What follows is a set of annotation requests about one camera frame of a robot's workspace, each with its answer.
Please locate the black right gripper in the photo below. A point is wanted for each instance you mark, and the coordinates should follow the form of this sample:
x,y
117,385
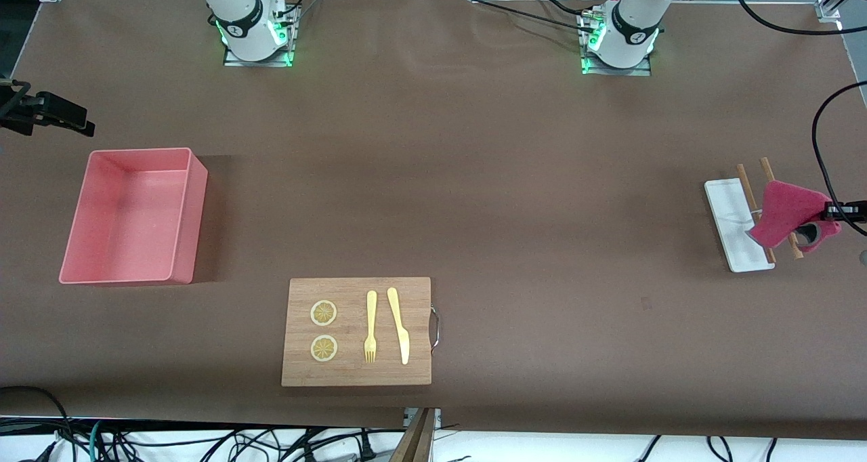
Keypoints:
x,y
26,110

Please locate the pink cloth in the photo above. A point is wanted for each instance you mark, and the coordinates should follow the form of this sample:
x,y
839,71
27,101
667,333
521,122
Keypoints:
x,y
786,211

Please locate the white rectangular tray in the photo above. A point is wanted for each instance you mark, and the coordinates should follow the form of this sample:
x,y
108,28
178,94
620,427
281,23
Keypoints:
x,y
728,211

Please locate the pink plastic bin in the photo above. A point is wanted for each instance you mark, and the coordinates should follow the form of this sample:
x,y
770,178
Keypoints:
x,y
135,218

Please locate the lemon slice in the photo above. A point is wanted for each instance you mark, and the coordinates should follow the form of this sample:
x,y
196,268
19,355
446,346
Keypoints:
x,y
323,313
324,348

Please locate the yellow plastic fork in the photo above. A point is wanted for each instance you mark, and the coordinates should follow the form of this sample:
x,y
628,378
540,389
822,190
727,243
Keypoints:
x,y
371,306

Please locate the yellow plastic knife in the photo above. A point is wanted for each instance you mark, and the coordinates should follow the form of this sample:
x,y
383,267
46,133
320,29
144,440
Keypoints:
x,y
399,326

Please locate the wooden plank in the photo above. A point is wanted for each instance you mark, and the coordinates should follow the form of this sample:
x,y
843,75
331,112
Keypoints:
x,y
416,442

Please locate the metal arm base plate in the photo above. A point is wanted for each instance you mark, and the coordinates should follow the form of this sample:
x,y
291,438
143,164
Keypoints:
x,y
234,62
637,71

